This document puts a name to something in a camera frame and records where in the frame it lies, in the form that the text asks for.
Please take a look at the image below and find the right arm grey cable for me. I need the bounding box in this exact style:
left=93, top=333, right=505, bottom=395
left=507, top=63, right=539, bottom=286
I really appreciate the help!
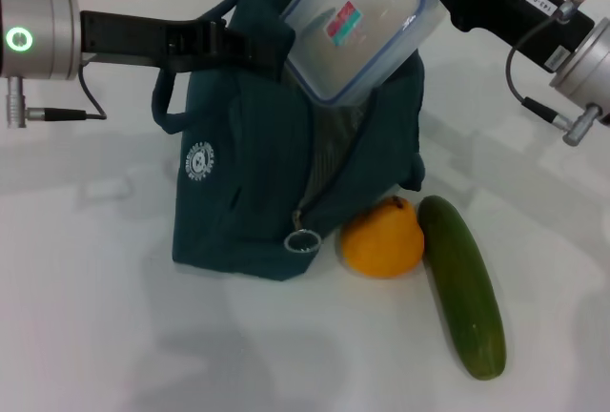
left=505, top=0, right=603, bottom=147

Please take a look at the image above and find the dark teal insulated lunch bag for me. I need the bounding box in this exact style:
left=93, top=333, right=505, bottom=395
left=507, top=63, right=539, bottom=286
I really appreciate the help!
left=152, top=0, right=425, bottom=283

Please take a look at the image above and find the green cucumber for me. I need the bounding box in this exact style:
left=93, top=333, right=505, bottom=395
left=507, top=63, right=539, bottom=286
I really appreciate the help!
left=417, top=196, right=507, bottom=381

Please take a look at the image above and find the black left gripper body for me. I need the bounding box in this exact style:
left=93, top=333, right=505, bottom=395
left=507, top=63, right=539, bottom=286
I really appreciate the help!
left=79, top=10, right=214, bottom=72

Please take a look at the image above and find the orange yellow pear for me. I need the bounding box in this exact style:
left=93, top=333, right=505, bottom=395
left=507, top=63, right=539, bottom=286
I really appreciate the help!
left=339, top=196, right=425, bottom=279

